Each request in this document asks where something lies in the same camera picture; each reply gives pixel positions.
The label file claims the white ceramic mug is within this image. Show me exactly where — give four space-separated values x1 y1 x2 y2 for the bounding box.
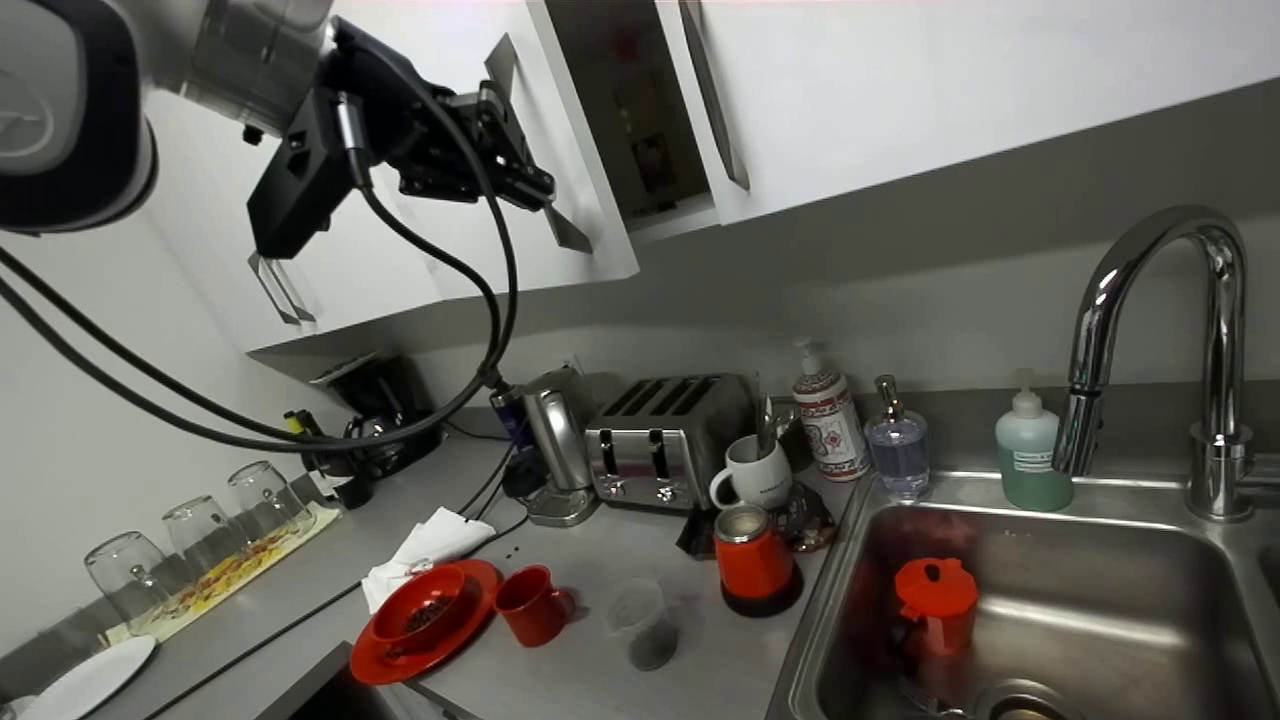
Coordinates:
705 431 799 517

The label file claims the stainless steel electric kettle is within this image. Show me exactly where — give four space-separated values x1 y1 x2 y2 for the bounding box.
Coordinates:
512 366 600 528

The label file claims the small dark object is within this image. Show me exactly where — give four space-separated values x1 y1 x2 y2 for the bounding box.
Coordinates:
779 479 843 561

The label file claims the silver four slot toaster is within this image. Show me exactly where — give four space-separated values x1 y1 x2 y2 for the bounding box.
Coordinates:
581 371 751 520

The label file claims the white plate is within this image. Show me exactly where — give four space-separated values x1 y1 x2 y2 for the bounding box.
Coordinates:
18 631 165 720

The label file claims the red patterned white soap dispenser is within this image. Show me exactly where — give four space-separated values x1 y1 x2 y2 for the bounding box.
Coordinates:
790 339 874 484

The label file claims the yellow printed placemat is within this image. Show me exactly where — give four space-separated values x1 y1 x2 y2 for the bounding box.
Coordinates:
100 498 348 649

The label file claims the white kitchen towel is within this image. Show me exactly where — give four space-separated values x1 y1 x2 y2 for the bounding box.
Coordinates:
361 505 500 617

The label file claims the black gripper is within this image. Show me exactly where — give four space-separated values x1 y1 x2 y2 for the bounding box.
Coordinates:
315 11 559 218

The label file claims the orange moka pot top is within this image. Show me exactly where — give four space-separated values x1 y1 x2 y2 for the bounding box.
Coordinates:
888 553 983 670

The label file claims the black rectangular object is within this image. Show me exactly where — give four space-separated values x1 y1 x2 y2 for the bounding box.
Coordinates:
674 501 724 563

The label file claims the metal spoon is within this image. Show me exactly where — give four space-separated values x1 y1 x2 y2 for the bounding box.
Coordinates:
751 394 794 459

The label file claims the orange moka pot base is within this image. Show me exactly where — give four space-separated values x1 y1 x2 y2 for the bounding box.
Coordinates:
707 501 807 620

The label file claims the red bowl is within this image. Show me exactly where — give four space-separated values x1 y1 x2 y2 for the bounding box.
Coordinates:
368 572 474 660

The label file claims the chrome gooseneck faucet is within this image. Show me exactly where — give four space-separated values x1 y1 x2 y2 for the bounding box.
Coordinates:
1047 199 1264 528

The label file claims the dark bottle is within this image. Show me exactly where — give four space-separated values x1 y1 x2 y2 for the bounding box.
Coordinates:
282 403 381 512

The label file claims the clear plastic cup with beans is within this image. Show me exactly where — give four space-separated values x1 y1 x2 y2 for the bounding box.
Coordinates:
608 578 687 677

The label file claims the clear blue soap dispenser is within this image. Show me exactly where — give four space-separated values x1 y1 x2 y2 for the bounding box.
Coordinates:
861 378 938 505

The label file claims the white wall cabinet door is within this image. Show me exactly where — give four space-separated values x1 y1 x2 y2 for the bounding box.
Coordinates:
137 125 295 351
251 131 452 344
677 0 1280 231
332 0 643 313

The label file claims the green dish soap bottle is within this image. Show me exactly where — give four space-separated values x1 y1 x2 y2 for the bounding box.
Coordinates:
993 385 1078 517

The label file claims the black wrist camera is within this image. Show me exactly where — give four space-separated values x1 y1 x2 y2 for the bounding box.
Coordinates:
246 81 376 263

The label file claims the yellow green box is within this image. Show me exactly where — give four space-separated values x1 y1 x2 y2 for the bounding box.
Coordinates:
619 120 687 210

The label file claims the stainless steel sink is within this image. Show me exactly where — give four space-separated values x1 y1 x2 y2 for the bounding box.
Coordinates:
766 464 1280 720

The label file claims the clear drinking glass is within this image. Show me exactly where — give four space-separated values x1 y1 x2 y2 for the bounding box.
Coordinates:
81 528 174 626
161 493 238 572
225 457 304 536

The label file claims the grey wall cabinet body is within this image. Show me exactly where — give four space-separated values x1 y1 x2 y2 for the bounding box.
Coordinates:
246 0 1280 394

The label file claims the black coffee machine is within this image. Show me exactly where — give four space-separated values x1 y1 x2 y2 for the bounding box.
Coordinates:
330 348 448 479

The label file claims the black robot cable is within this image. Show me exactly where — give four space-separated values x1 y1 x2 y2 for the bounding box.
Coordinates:
0 78 527 459

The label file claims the red cup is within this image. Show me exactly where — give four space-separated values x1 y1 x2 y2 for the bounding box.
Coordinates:
491 563 583 651

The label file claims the red plate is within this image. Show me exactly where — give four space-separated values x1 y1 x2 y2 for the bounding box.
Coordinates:
344 556 508 692

